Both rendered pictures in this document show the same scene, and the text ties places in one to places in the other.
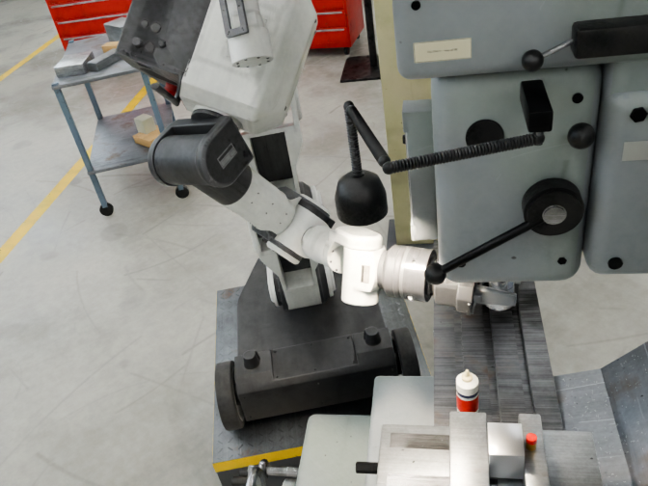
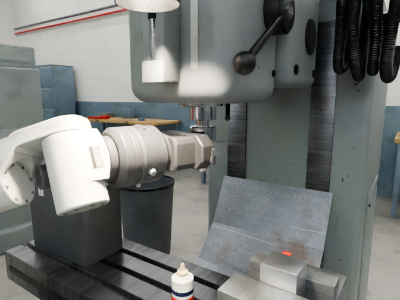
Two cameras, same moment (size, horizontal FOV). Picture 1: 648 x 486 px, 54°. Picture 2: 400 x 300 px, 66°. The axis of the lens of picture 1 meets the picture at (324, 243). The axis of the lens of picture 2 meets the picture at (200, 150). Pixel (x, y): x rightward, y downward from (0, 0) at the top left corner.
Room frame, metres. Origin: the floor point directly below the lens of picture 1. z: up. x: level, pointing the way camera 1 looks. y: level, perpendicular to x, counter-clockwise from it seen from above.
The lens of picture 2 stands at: (0.56, 0.26, 1.32)
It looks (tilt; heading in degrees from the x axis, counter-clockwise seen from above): 10 degrees down; 290
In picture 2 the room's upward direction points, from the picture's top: straight up
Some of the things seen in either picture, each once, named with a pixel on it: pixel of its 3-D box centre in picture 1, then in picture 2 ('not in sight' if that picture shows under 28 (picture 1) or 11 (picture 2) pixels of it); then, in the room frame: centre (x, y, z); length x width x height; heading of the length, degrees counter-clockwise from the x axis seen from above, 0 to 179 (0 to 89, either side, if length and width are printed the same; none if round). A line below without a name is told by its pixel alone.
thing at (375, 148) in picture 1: (368, 137); not in sight; (0.65, -0.07, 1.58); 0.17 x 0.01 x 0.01; 6
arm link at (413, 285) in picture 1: (442, 279); (161, 153); (0.79, -0.18, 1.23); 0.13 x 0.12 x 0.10; 152
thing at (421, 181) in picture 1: (421, 173); (159, 6); (0.78, -0.15, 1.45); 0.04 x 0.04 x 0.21; 76
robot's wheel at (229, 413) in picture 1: (229, 394); not in sight; (1.29, 0.35, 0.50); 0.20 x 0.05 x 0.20; 1
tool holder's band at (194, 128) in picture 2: not in sight; (202, 128); (0.75, -0.26, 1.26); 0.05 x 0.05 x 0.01
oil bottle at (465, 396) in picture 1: (467, 390); (182, 290); (0.77, -0.21, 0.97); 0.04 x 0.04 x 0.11
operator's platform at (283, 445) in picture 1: (323, 385); not in sight; (1.54, 0.09, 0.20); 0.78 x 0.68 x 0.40; 1
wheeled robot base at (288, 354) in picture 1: (305, 302); not in sight; (1.54, 0.09, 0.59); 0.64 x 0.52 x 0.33; 1
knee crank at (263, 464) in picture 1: (279, 471); not in sight; (1.01, 0.22, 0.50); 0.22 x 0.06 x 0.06; 76
